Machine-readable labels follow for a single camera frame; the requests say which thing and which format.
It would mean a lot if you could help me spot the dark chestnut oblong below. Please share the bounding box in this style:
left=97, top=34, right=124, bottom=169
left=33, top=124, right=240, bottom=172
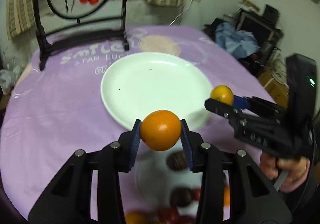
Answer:
left=169, top=187, right=193, bottom=208

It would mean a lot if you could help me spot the blue cloth pile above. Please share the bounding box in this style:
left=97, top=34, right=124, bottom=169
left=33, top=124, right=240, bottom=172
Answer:
left=215, top=22, right=259, bottom=60

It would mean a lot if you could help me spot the red cherry tomato partly hidden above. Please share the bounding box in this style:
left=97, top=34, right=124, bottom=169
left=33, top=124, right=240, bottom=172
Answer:
left=192, top=188, right=201, bottom=201

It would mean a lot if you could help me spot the white oval plate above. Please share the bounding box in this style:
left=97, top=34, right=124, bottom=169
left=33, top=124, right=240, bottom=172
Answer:
left=100, top=52, right=213, bottom=131

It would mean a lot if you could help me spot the dark water chestnut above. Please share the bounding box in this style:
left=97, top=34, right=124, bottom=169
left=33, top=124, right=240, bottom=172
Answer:
left=166, top=150, right=188, bottom=171

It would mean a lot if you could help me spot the black shelf stand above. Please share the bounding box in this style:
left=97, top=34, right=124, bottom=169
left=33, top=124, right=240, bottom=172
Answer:
left=234, top=8, right=284, bottom=65

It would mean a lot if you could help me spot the purple tablecloth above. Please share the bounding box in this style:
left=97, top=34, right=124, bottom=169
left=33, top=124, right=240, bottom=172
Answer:
left=1, top=26, right=271, bottom=217

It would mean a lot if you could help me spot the small yellow-orange citrus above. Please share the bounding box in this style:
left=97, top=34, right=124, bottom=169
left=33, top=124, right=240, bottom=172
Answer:
left=210, top=85, right=234, bottom=105

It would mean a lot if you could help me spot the red cherry tomato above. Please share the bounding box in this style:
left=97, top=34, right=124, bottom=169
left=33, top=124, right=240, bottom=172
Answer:
left=157, top=208, right=180, bottom=224

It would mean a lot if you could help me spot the right hand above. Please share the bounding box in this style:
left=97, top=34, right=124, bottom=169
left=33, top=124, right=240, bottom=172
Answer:
left=260, top=152, right=310, bottom=193

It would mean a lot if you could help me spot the white plastic bag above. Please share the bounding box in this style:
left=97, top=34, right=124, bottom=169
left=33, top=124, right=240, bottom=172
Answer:
left=0, top=69, right=16, bottom=95

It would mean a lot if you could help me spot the large yellow orange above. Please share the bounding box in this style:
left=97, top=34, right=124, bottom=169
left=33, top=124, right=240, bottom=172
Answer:
left=125, top=212, right=148, bottom=224

